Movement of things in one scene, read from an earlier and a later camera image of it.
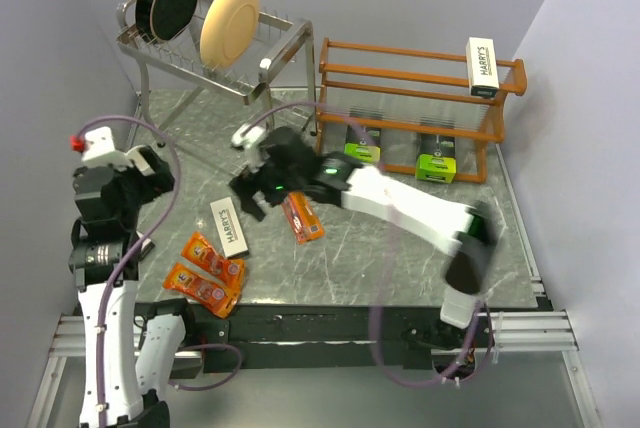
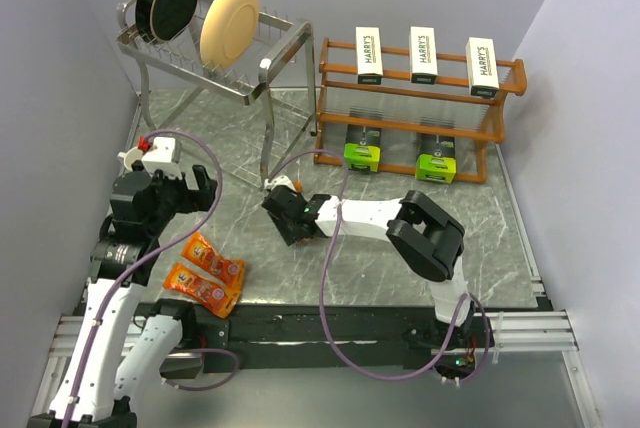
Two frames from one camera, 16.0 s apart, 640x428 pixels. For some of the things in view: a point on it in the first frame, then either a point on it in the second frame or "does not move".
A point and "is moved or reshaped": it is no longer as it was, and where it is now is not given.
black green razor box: [436, 160] does not move
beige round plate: [229, 23] does not move
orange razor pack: [220, 297] does not move
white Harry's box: [482, 66] does not move
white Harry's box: [229, 229] → [423, 55]
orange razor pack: [201, 252] does not move
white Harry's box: [147, 247] is moved or reshaped
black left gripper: [152, 185] → [193, 199]
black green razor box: [363, 143] does not move
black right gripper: [247, 184] → [290, 236]
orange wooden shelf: [414, 110] does not move
